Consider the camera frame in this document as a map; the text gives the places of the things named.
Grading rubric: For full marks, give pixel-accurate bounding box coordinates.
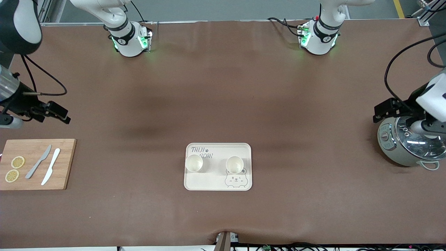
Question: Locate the white plastic cup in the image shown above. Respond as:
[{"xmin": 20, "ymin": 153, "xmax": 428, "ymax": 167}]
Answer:
[
  {"xmin": 225, "ymin": 156, "xmax": 244, "ymax": 174},
  {"xmin": 185, "ymin": 154, "xmax": 203, "ymax": 173}
]

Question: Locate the white bear print tray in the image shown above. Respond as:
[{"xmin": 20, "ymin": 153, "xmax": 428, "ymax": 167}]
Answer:
[{"xmin": 184, "ymin": 143, "xmax": 252, "ymax": 191}]

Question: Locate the silver electric cooker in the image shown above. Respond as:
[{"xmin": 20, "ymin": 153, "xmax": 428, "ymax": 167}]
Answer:
[{"xmin": 377, "ymin": 116, "xmax": 446, "ymax": 171}]

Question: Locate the white plastic knife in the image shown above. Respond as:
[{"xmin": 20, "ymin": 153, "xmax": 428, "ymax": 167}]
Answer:
[{"xmin": 41, "ymin": 148, "xmax": 61, "ymax": 186}]

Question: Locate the wooden cutting board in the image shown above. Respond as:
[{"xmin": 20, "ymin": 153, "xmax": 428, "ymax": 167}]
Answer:
[{"xmin": 0, "ymin": 139, "xmax": 77, "ymax": 191}]

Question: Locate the grey plastic knife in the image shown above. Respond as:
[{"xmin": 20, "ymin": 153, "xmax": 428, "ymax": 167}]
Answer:
[{"xmin": 25, "ymin": 145, "xmax": 52, "ymax": 180}]

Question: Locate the brown table cover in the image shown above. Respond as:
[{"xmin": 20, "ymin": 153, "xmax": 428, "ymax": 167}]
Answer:
[{"xmin": 0, "ymin": 19, "xmax": 446, "ymax": 249}]

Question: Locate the long black left arm cable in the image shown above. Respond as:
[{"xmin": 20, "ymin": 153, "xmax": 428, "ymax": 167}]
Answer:
[{"xmin": 384, "ymin": 33, "xmax": 446, "ymax": 107}]

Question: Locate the short black left arm cable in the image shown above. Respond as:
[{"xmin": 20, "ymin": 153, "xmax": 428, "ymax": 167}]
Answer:
[{"xmin": 427, "ymin": 44, "xmax": 446, "ymax": 69}]

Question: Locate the aluminium frame profile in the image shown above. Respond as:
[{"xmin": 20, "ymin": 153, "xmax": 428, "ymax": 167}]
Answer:
[
  {"xmin": 410, "ymin": 0, "xmax": 446, "ymax": 27},
  {"xmin": 37, "ymin": 0, "xmax": 53, "ymax": 28}
]

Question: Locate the black right arm base cable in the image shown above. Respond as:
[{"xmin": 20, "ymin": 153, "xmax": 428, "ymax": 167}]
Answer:
[{"xmin": 130, "ymin": 0, "xmax": 147, "ymax": 24}]

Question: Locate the black arm base cable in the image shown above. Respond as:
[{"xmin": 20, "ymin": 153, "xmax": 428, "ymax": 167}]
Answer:
[
  {"xmin": 267, "ymin": 17, "xmax": 304, "ymax": 37},
  {"xmin": 130, "ymin": 0, "xmax": 147, "ymax": 24}
]

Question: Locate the black left arm base cable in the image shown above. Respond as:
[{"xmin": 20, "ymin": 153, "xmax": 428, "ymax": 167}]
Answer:
[{"xmin": 267, "ymin": 17, "xmax": 304, "ymax": 37}]

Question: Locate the grey camera stand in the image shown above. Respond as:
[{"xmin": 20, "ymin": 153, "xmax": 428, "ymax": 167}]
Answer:
[{"xmin": 214, "ymin": 231, "xmax": 239, "ymax": 251}]

